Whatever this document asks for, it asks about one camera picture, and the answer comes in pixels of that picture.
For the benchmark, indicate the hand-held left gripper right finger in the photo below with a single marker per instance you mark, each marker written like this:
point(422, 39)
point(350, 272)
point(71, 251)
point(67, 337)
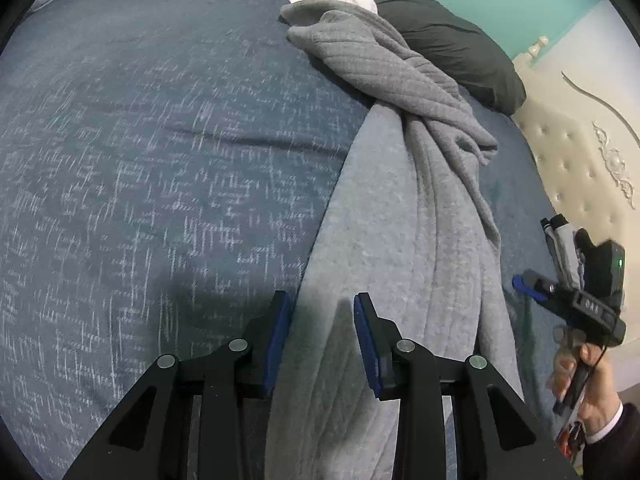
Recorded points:
point(367, 350)

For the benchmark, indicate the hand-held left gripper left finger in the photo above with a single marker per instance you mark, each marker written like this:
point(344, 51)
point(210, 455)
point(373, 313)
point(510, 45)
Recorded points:
point(279, 345)

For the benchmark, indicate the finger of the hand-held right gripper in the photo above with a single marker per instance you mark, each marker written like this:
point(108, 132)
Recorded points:
point(532, 287)

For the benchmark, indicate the grey fleece-lined pants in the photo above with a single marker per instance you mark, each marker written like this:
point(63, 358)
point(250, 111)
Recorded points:
point(400, 210)

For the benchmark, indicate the person's right hand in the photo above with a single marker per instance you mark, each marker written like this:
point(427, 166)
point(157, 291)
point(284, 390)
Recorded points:
point(602, 390)

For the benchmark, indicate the cream tufted headboard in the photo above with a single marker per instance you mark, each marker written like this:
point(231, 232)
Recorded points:
point(565, 160)

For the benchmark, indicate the blue flecked bed blanket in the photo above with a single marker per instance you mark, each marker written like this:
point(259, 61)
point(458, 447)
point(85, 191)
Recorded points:
point(150, 160)

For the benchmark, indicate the cream bedpost finial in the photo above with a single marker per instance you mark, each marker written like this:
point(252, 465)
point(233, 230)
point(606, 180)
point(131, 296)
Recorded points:
point(537, 47)

